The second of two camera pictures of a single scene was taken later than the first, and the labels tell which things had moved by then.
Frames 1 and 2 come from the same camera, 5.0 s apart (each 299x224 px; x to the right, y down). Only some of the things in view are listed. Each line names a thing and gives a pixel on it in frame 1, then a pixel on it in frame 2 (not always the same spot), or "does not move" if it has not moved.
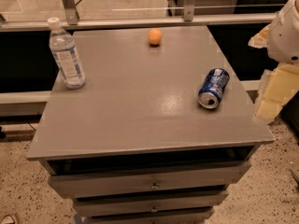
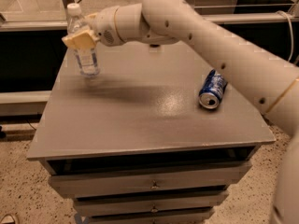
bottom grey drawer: (180, 217) does not move
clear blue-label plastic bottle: (63, 46) to (87, 56)
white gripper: (286, 36) to (105, 26)
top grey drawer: (147, 181) does not move
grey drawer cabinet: (159, 133) does not move
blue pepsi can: (213, 88) does not move
